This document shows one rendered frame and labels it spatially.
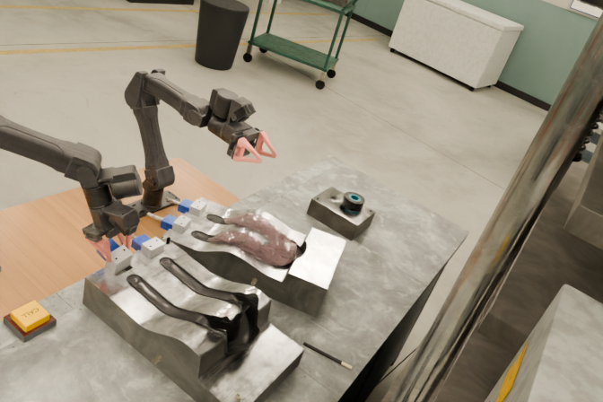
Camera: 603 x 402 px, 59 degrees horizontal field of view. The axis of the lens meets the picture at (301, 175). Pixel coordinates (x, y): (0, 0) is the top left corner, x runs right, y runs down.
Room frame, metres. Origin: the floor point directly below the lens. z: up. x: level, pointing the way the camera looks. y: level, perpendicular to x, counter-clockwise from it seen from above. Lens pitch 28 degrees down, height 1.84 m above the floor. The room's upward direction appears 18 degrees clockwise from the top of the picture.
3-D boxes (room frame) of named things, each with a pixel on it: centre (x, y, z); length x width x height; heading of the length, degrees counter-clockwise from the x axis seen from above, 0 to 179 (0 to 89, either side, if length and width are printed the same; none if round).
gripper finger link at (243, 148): (1.25, 0.15, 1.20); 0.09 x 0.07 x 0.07; 62
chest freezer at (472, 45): (7.90, -1.46, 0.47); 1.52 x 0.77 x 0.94; 56
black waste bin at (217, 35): (5.15, 1.20, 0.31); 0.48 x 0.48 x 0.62
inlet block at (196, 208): (1.40, 0.33, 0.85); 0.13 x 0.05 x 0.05; 82
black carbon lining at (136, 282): (0.97, 0.15, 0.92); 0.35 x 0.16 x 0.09; 65
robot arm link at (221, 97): (1.34, 0.28, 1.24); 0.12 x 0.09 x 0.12; 62
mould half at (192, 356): (0.96, 0.14, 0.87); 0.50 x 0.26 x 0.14; 65
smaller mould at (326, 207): (1.69, -0.18, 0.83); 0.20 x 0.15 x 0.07; 65
